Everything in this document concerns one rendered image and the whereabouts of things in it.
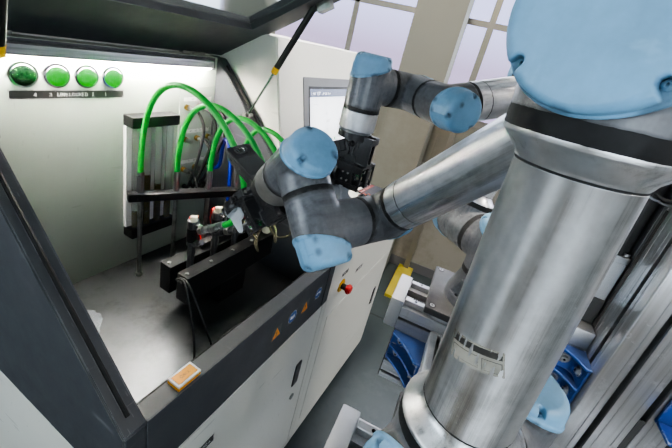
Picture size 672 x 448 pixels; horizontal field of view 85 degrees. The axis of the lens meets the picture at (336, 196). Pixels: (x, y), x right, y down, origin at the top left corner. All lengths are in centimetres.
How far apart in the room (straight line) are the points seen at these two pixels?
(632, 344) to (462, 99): 43
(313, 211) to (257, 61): 79
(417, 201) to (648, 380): 41
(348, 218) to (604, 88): 35
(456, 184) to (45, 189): 91
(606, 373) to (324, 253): 45
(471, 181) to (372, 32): 246
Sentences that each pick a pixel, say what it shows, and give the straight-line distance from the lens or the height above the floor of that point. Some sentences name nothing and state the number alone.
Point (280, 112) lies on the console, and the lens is 116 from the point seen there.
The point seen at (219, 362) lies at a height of 95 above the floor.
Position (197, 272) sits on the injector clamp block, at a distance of 99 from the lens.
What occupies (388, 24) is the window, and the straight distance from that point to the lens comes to 284.
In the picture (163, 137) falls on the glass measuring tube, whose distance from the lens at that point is 117.
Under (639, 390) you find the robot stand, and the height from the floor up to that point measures 123.
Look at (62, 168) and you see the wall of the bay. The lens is 107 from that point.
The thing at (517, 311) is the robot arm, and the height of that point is 143.
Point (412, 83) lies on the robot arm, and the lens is 75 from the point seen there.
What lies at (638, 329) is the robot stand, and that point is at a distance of 66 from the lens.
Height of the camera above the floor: 157
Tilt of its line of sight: 22 degrees down
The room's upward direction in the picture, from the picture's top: 14 degrees clockwise
